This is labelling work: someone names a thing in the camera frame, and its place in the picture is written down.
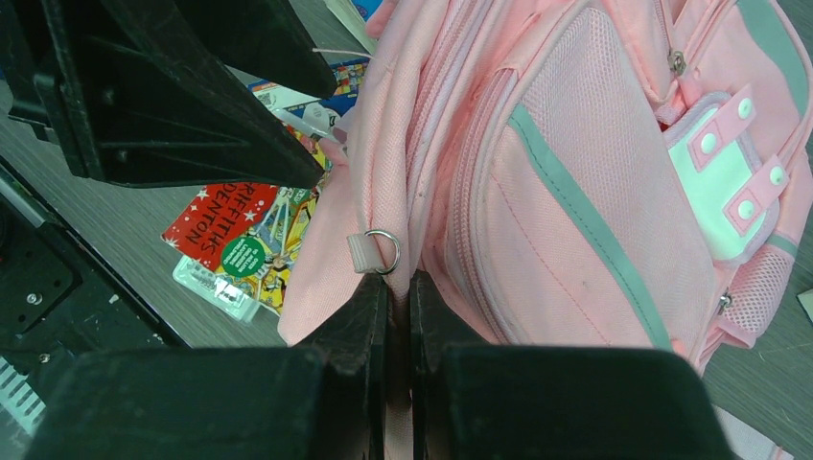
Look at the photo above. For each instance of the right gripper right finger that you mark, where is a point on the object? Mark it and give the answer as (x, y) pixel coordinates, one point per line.
(450, 400)

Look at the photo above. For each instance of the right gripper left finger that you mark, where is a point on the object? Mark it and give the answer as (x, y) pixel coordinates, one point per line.
(349, 400)

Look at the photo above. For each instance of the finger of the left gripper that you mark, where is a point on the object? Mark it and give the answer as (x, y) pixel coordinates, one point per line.
(136, 100)
(263, 38)

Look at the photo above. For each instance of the red comic paperback book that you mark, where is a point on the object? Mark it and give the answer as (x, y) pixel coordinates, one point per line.
(248, 233)

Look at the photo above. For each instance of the pink student backpack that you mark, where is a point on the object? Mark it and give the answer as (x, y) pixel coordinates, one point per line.
(594, 173)

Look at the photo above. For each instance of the clear plastic stationery pack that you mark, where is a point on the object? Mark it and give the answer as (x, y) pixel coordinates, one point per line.
(215, 290)

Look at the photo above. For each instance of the light blue paperback book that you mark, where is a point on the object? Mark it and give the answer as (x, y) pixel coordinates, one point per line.
(354, 15)

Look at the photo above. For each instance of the dark blue activity booklet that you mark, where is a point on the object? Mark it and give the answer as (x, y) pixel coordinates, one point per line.
(308, 114)

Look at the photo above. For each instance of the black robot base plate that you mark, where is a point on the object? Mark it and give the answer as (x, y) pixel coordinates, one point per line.
(59, 301)

